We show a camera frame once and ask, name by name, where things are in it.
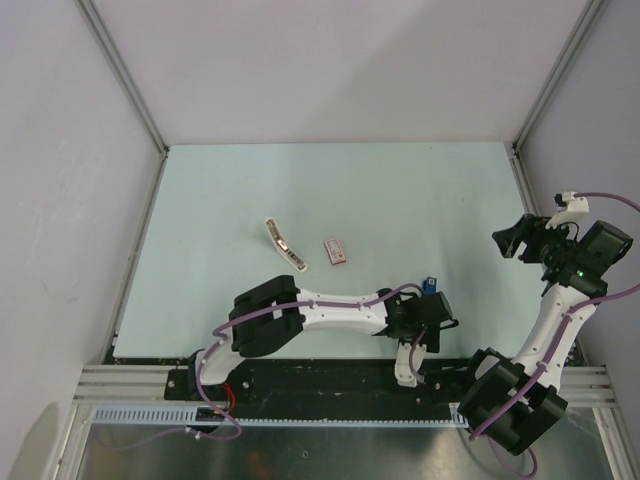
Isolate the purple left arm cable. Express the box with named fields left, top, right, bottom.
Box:
left=94, top=282, right=431, bottom=451

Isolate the blue and black stapler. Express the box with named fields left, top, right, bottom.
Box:
left=422, top=277, right=438, bottom=295

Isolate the aluminium frame crossbar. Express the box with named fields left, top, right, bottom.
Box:
left=73, top=365, right=617, bottom=408

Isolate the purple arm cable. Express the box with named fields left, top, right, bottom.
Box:
left=469, top=191, right=640, bottom=476
left=94, top=282, right=431, bottom=451

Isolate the red white staple box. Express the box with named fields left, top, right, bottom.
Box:
left=324, top=238, right=346, bottom=266

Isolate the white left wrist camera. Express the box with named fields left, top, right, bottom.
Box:
left=394, top=342, right=426, bottom=388

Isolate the aluminium frame post left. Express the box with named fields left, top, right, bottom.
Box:
left=74, top=0, right=169, bottom=154

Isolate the white slotted cable duct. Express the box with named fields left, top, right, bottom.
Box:
left=93, top=404, right=469, bottom=429

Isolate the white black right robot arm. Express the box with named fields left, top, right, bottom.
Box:
left=458, top=214, right=633, bottom=455

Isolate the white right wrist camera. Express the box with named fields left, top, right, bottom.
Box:
left=545, top=191, right=590, bottom=230

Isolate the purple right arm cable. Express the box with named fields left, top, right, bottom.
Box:
left=469, top=191, right=640, bottom=476

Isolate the aluminium frame post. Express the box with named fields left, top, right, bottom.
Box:
left=74, top=0, right=169, bottom=154
left=511, top=0, right=610, bottom=153

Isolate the aluminium frame post right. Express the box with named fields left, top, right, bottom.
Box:
left=511, top=0, right=610, bottom=153

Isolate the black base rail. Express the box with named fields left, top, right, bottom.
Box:
left=164, top=355, right=481, bottom=421

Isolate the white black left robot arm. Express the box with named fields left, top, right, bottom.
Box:
left=185, top=275, right=459, bottom=400

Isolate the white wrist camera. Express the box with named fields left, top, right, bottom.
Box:
left=394, top=342, right=426, bottom=388
left=545, top=191, right=590, bottom=230

